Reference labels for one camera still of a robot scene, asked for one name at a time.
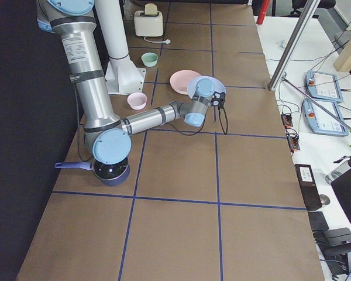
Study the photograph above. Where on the pink plate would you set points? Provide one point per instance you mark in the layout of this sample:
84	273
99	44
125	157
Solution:
180	79

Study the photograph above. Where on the light blue plate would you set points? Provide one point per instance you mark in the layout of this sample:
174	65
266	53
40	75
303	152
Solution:
191	87

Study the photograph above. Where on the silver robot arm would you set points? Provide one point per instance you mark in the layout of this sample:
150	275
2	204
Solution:
107	136

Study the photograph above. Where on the pink bowl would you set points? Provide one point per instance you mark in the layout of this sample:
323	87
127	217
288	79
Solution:
137	100

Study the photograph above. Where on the dark blue saucepan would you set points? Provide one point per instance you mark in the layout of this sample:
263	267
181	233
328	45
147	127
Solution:
108	174

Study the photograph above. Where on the green bowl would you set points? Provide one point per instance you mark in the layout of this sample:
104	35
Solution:
149	59

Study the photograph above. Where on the orange black connector block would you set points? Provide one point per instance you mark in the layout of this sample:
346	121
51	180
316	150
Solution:
287	120

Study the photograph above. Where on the cream toaster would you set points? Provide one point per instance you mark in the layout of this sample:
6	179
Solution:
148	25

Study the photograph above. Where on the bread slice in toaster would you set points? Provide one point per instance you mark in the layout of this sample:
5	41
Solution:
150	9

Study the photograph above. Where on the lower teach pendant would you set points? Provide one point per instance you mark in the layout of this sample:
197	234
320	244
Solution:
322	123

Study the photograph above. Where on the teach pendant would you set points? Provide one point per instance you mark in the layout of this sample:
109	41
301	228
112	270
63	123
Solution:
322	123
323	85

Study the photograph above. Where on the black box with white label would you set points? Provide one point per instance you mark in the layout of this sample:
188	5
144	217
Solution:
308	187

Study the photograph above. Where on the upper teach pendant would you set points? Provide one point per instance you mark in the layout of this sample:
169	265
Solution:
323	85

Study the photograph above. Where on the red cylinder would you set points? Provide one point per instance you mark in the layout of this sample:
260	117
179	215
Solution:
263	10

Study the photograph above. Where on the green-tipped grabber stick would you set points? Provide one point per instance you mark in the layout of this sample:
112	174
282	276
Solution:
335	117

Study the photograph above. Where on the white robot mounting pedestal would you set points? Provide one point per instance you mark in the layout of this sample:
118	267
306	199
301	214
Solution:
122	76

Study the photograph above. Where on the aluminium frame post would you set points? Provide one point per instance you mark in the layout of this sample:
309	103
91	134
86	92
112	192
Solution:
304	19

